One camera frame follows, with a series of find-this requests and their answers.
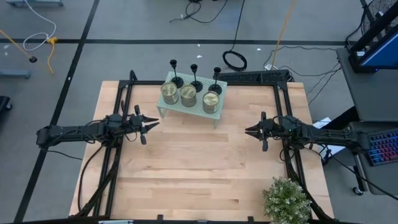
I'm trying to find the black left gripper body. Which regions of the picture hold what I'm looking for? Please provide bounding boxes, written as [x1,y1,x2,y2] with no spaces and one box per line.
[127,105,148,146]

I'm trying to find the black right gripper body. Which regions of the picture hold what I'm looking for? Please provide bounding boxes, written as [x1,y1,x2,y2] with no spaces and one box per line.
[260,111,282,152]

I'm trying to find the silver ribbed glass candle holder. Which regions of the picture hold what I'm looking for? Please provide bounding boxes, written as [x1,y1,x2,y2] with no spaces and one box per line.
[160,81,180,105]
[201,90,221,114]

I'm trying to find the green ring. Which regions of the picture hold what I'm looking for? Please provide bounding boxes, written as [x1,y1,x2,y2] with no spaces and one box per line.
[179,83,198,108]

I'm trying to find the black metal candlestick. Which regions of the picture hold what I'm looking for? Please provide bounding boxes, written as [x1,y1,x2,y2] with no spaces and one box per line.
[208,66,223,96]
[169,58,185,89]
[189,63,204,93]

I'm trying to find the mint green perforated shelf riser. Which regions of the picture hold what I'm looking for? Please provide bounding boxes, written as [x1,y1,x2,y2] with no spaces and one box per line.
[156,70,228,129]

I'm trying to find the black perforated metal housing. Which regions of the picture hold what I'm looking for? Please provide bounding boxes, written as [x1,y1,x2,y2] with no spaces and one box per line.
[217,69,295,84]

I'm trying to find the white paper sheet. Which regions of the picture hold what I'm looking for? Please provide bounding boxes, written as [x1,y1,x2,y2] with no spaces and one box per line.
[312,116,346,157]

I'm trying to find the artificial plant with white flowers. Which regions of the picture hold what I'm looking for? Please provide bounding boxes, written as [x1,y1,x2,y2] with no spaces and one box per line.
[262,176,313,224]

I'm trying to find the grey desk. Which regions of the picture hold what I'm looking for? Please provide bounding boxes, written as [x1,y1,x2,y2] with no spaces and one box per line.
[335,46,398,123]

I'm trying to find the rainbow backlit keyboard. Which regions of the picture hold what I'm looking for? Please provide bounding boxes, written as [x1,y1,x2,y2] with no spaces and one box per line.
[368,129,398,167]

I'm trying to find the grey keyboard cart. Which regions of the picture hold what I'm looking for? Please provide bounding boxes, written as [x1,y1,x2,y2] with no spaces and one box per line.
[348,121,398,197]

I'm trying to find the grey furniture foot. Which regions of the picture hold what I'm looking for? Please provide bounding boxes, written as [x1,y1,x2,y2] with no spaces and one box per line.
[6,0,65,8]
[0,69,32,80]

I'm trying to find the black wheeled base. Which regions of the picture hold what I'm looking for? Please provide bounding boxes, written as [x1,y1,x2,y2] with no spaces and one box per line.
[0,95,14,112]

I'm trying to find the black monitor with blue screen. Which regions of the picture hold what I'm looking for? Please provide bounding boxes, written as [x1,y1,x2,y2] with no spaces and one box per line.
[347,2,398,74]

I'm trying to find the black floor fan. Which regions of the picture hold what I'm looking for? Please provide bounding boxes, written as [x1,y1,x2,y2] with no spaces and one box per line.
[360,0,393,35]

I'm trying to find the black aluminium table frame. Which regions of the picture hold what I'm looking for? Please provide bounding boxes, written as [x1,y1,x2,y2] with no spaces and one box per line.
[74,70,335,224]

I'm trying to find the black cable bundle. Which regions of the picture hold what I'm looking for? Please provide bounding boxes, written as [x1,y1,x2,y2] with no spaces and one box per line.
[262,45,343,106]

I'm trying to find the coiled black cable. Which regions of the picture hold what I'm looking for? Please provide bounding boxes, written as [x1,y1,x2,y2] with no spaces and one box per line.
[221,0,249,72]

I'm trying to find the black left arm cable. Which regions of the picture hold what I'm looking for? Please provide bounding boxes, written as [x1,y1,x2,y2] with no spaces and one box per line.
[76,144,105,214]

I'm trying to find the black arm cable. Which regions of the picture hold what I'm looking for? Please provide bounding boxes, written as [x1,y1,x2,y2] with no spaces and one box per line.
[319,146,398,202]
[76,144,105,214]

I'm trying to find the long yellow cable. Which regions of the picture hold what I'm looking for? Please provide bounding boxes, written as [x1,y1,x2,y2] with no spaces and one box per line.
[269,0,297,70]

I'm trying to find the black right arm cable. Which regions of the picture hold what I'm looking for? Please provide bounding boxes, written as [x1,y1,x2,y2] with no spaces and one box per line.
[319,146,398,202]

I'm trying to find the thin black floor cable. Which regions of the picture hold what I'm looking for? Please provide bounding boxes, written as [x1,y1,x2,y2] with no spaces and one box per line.
[169,0,229,24]

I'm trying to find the yellow cable with connector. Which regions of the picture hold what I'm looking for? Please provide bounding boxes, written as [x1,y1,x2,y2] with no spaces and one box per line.
[45,36,59,75]

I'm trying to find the white cable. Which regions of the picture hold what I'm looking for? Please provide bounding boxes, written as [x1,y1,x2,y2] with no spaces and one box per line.
[22,0,57,52]

